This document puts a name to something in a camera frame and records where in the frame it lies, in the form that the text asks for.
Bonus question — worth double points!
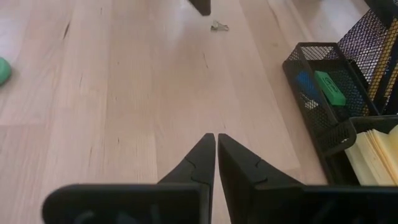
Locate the green eraser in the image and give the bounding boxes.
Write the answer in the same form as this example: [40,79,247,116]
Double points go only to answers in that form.
[313,70,347,107]

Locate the yellow sticky note pad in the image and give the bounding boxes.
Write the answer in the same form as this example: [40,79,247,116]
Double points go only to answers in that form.
[344,124,398,187]

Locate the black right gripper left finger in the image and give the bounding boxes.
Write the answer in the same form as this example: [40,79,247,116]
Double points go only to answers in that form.
[42,133,217,224]

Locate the yellow pencil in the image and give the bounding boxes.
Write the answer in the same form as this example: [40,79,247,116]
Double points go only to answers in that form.
[368,17,398,116]

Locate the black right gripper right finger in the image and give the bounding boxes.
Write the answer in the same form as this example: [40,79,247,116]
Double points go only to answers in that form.
[217,133,398,224]

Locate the blue eraser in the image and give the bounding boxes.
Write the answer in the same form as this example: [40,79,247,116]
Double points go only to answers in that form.
[295,71,321,103]

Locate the black mesh desk organizer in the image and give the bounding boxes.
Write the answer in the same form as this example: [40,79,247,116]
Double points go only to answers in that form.
[282,0,398,187]

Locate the small silver binder clip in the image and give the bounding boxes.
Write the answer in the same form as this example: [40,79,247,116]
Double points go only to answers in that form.
[210,20,230,32]

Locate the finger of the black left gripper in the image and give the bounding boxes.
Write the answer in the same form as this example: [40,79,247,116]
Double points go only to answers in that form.
[188,0,212,17]

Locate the green handled scissors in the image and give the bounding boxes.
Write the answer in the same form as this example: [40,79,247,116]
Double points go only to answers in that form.
[0,57,12,85]

